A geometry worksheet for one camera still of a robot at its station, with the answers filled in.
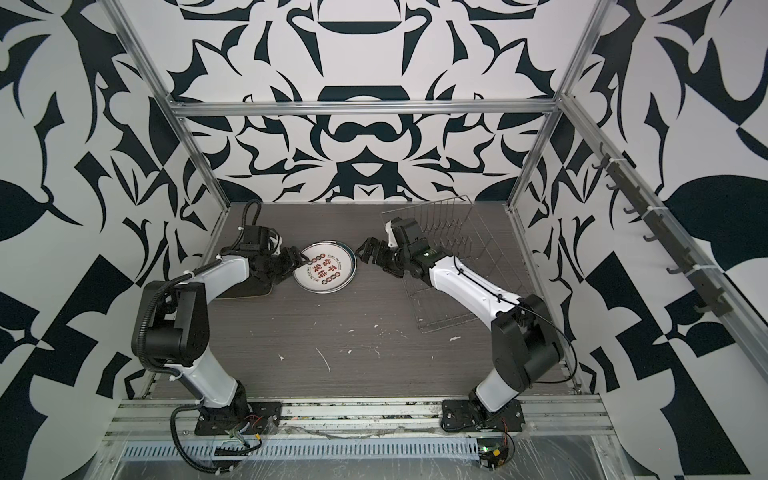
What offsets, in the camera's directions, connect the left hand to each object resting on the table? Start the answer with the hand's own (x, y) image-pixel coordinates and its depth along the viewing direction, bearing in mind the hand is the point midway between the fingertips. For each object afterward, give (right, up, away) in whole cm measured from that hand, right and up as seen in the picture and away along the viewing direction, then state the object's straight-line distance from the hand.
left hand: (303, 259), depth 95 cm
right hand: (+21, +2, -12) cm, 24 cm away
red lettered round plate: (+8, -3, +4) cm, 10 cm away
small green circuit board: (+51, -43, -24) cm, 71 cm away
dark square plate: (-5, -4, -24) cm, 25 cm away
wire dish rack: (+51, +11, +13) cm, 54 cm away
